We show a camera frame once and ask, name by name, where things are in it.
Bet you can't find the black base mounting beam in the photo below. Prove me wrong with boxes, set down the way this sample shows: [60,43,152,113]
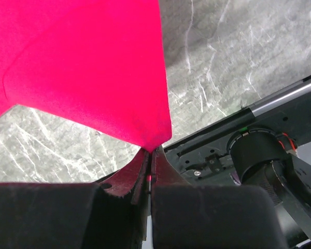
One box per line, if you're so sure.
[164,92,311,184]

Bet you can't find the aluminium rail frame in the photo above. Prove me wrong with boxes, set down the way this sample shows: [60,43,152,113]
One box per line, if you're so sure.
[249,79,311,117]

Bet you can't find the pink red t-shirt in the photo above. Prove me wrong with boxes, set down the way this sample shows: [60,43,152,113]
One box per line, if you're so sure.
[0,1,172,151]

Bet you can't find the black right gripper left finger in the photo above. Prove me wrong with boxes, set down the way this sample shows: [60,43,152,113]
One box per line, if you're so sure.
[99,150,149,205]

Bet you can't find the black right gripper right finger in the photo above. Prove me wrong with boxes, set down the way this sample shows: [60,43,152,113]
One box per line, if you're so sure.
[151,147,192,193]

